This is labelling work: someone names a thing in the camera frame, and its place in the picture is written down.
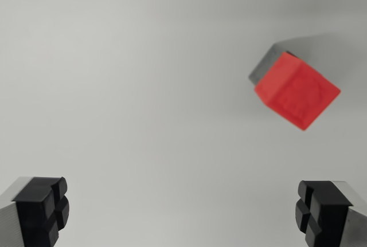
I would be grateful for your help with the red embossed cube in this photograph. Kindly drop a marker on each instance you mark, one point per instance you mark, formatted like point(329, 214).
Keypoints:
point(292, 92)

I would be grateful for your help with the black-padded silver gripper right finger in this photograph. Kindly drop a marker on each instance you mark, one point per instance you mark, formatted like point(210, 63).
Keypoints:
point(329, 215)

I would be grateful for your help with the black-padded silver gripper left finger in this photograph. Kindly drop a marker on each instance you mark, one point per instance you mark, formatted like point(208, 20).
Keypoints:
point(31, 212)

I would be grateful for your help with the grey studded cube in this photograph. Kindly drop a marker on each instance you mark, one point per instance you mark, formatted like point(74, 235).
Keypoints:
point(264, 66)

